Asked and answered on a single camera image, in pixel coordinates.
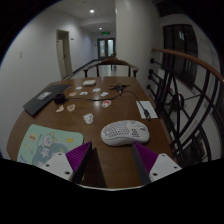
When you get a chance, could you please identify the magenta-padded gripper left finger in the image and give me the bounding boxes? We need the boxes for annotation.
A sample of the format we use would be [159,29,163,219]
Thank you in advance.
[41,141,94,185]

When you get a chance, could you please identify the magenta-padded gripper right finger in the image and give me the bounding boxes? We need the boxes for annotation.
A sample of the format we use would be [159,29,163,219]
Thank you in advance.
[132,142,183,185]

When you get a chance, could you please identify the white perforated computer mouse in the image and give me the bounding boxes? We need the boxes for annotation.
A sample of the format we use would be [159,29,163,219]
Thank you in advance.
[100,119,150,147]

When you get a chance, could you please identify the light green printed mouse pad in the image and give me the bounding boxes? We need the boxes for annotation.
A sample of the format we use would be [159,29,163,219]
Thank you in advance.
[16,123,85,167]

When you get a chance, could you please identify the white paper sheet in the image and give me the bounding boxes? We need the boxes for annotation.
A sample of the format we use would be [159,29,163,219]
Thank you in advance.
[135,100,159,120]

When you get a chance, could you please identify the small black charger block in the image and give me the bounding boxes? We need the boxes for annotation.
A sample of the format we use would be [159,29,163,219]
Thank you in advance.
[53,92,67,105]

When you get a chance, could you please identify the dark closed laptop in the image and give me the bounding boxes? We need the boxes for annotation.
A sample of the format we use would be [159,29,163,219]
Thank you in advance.
[22,83,72,117]

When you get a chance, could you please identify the small flat white box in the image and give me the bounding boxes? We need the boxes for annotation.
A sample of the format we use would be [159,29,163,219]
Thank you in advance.
[82,79,97,87]

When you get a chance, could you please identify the dark bunch of keys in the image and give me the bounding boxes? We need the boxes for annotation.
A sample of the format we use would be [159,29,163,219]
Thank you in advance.
[109,83,130,93]

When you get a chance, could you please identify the white side door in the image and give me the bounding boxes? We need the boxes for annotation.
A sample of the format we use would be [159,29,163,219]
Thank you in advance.
[55,29,74,79]

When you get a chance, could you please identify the black railing with wooden handrail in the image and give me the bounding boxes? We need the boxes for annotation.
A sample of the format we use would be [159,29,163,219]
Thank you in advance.
[146,47,224,164]

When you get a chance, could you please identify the dark framed window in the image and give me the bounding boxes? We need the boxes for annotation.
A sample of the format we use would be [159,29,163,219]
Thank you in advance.
[162,23,198,89]

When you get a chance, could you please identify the wooden armchair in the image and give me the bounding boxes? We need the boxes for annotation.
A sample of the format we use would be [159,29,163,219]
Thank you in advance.
[82,56,140,78]

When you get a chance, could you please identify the glazed double door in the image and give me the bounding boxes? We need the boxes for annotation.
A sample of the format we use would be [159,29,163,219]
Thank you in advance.
[96,37,116,60]

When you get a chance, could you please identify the ceiling lights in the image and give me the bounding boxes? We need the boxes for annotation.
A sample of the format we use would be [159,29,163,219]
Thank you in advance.
[88,8,104,32]

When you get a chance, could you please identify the black cable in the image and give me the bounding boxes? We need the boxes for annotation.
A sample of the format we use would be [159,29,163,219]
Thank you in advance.
[63,89,152,122]

